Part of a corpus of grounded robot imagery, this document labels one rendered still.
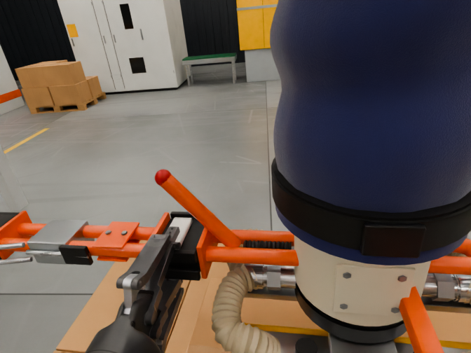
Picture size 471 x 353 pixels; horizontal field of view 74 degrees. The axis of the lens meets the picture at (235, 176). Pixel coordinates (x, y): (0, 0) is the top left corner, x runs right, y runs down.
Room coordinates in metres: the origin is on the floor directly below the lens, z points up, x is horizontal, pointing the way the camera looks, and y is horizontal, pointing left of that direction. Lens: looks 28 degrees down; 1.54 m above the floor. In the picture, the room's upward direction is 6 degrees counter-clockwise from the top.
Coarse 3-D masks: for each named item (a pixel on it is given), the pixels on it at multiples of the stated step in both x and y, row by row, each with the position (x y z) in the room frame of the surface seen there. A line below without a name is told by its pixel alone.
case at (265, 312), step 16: (208, 288) 0.55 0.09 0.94; (208, 304) 0.50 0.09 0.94; (256, 304) 0.49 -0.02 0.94; (272, 304) 0.48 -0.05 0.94; (288, 304) 0.48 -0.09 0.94; (208, 320) 0.46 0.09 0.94; (256, 320) 0.45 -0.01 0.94; (272, 320) 0.44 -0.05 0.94; (288, 320) 0.44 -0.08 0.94; (304, 320) 0.43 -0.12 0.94; (432, 320) 0.41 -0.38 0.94; (448, 320) 0.40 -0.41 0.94; (464, 320) 0.40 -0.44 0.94; (192, 336) 0.42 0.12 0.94; (208, 336) 0.42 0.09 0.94; (400, 336) 0.38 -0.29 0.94; (448, 336) 0.37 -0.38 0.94; (464, 336) 0.37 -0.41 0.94; (192, 352) 0.39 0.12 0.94; (208, 352) 0.38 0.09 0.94; (224, 352) 0.38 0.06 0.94
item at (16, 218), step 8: (0, 216) 0.47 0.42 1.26; (8, 216) 0.46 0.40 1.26; (16, 216) 0.46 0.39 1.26; (24, 216) 0.47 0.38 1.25; (0, 224) 0.44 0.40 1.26; (8, 224) 0.44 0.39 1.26; (16, 224) 0.45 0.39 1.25; (0, 232) 0.42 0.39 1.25; (8, 232) 0.44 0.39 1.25; (16, 232) 0.45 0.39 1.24; (0, 256) 0.41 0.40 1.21; (8, 256) 0.42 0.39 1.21
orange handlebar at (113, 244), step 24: (0, 240) 0.42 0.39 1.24; (24, 240) 0.41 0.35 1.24; (96, 240) 0.38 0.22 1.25; (120, 240) 0.38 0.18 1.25; (216, 240) 0.37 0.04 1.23; (264, 240) 0.36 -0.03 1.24; (288, 240) 0.35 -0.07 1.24; (264, 264) 0.32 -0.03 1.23; (288, 264) 0.31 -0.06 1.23; (432, 264) 0.28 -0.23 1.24; (456, 264) 0.27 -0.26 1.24; (408, 312) 0.21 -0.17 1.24; (432, 336) 0.18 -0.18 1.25
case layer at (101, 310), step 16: (144, 240) 1.27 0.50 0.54; (112, 272) 1.06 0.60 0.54; (224, 272) 0.99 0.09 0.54; (112, 288) 0.97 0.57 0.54; (192, 288) 0.92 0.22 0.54; (96, 304) 0.89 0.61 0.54; (112, 304) 0.88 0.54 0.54; (192, 304) 0.84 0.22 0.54; (80, 320) 0.82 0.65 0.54; (96, 320) 0.81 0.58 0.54; (112, 320) 0.81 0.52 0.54; (176, 320) 0.79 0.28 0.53; (192, 320) 0.77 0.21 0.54; (64, 336) 0.76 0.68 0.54; (80, 336) 0.75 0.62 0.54; (176, 336) 0.71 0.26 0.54; (64, 352) 0.69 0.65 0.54; (80, 352) 0.69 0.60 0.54; (176, 352) 0.65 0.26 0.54
